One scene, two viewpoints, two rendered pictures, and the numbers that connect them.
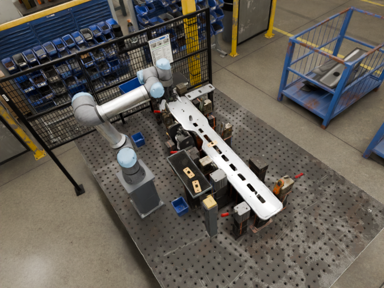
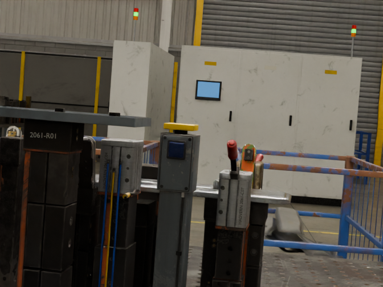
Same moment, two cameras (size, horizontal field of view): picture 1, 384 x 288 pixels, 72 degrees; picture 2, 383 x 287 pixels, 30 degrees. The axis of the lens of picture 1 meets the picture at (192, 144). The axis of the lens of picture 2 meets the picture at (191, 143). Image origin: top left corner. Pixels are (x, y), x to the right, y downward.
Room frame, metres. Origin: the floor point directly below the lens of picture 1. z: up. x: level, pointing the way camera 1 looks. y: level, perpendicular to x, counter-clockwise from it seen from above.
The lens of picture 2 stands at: (-0.03, 1.10, 1.20)
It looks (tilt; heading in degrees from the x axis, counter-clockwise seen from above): 3 degrees down; 304
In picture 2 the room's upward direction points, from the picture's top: 4 degrees clockwise
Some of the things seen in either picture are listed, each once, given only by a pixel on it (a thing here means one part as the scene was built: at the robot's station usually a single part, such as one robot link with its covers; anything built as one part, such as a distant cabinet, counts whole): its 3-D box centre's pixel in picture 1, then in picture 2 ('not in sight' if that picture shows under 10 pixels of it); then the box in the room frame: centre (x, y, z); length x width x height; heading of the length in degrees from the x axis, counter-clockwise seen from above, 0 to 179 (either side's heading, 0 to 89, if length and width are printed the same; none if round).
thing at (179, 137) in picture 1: (184, 151); not in sight; (1.35, 0.07, 0.94); 0.18 x 0.13 x 0.49; 24
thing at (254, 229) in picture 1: (263, 215); (252, 255); (0.78, -0.42, 0.84); 0.18 x 0.06 x 0.29; 114
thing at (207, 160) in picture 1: (207, 175); not in sight; (1.14, -0.08, 0.89); 0.13 x 0.11 x 0.38; 114
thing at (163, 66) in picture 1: (163, 69); not in sight; (1.32, 0.10, 1.74); 0.09 x 0.08 x 0.11; 108
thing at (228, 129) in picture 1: (226, 140); not in sight; (1.48, -0.29, 0.87); 0.12 x 0.09 x 0.35; 114
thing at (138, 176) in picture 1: (132, 171); not in sight; (1.08, 0.42, 1.15); 0.15 x 0.15 x 0.10
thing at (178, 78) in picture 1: (144, 94); not in sight; (2.08, 0.39, 1.02); 0.90 x 0.22 x 0.03; 114
